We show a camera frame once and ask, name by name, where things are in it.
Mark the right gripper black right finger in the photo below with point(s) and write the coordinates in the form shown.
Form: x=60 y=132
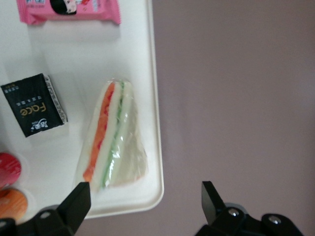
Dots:
x=214 y=211

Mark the triangle sandwich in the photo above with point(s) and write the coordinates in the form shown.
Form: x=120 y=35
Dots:
x=110 y=137

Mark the pink snack packet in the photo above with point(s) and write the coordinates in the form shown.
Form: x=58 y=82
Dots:
x=73 y=9

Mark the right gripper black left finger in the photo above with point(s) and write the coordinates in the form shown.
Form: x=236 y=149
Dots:
x=76 y=206

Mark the white plastic tray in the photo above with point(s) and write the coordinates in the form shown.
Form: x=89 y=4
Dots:
x=73 y=56

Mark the black tissue pack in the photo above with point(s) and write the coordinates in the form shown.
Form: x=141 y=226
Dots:
x=32 y=105

